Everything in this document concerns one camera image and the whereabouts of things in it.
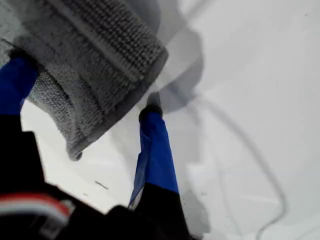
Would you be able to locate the grey white-striped towel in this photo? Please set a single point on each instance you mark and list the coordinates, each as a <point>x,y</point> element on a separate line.
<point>87,62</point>

